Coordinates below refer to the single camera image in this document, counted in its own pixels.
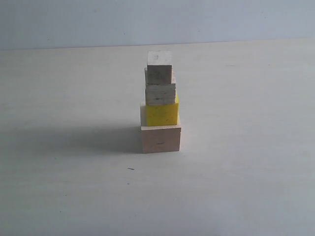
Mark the medium wooden cube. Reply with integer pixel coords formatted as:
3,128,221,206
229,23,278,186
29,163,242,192
144,67,177,106

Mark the small wooden cube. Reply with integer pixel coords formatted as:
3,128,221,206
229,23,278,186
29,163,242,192
147,51,172,85

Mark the yellow cube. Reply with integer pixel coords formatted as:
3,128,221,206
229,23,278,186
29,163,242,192
145,94,179,126

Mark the large wooden cube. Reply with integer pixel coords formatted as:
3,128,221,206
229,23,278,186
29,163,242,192
140,104,183,154

